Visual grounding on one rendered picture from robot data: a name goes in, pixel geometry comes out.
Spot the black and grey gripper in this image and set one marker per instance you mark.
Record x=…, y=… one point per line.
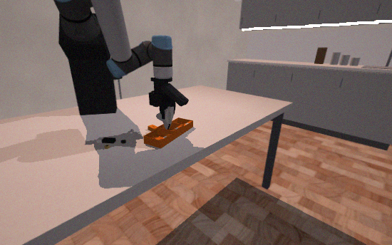
x=166, y=104

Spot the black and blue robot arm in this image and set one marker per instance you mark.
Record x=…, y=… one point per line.
x=78, y=20

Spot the orange rack of bins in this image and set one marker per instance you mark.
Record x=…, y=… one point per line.
x=161, y=137

